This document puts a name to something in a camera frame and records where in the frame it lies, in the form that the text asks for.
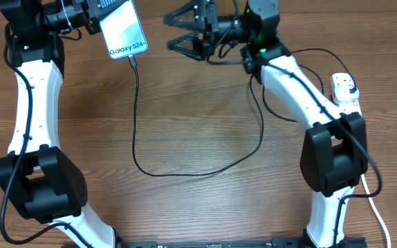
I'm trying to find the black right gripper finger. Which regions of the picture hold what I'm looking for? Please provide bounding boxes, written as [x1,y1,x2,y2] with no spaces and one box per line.
[164,0,204,32]
[167,32,204,61]

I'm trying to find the white power strip cord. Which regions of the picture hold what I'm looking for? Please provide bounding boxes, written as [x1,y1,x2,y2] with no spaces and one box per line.
[360,174,392,248]

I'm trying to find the Samsung Galaxy smartphone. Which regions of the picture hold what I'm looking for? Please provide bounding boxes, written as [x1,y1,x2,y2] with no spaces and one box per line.
[100,1,148,60]

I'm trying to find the white charger plug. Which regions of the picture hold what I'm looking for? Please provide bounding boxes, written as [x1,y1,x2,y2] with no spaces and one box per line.
[332,85,360,105]

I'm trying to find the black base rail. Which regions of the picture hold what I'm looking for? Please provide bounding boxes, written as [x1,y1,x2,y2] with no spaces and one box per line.
[60,236,368,248]

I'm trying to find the black USB charging cable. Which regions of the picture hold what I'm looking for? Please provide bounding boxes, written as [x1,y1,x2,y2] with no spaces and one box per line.
[128,48,358,178]

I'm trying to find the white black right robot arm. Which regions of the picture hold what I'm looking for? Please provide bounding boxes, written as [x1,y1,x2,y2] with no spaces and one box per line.
[164,0,368,247]

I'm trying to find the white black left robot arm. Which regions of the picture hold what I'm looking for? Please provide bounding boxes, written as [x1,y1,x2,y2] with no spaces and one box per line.
[0,0,124,247]

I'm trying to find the white power strip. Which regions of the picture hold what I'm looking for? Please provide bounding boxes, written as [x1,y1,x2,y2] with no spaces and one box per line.
[330,72,362,115]

